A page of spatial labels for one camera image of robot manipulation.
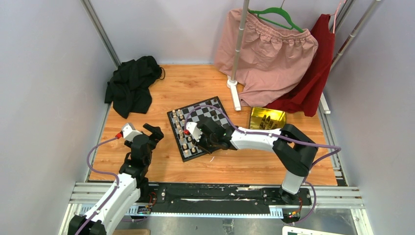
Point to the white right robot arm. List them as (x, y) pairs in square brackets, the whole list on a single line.
[(292, 147)]

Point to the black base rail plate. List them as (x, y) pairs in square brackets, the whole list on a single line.
[(224, 198)]

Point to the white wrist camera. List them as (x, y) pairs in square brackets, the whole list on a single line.
[(128, 132), (192, 130)]

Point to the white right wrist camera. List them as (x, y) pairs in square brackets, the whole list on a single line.
[(192, 130)]

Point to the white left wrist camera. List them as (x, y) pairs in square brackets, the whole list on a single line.
[(128, 132)]

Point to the white rack stand base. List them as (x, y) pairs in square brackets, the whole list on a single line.
[(232, 85)]

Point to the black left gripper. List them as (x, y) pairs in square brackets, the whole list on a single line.
[(156, 134)]

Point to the black cloth garment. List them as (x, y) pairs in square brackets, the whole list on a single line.
[(128, 88)]

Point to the pink cloth garment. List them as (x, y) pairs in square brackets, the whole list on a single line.
[(272, 61)]

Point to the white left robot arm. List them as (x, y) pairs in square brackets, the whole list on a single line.
[(130, 185)]

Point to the green clothes hanger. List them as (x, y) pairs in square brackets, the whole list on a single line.
[(277, 16)]

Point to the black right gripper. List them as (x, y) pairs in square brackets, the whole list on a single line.
[(200, 144)]

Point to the black white chessboard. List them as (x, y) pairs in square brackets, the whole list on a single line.
[(194, 113)]

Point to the gold metal tin tray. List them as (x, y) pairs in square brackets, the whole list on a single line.
[(266, 119)]

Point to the silver rack pole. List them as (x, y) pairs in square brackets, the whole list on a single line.
[(239, 41)]

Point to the red cloth garment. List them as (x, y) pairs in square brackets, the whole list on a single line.
[(305, 97)]

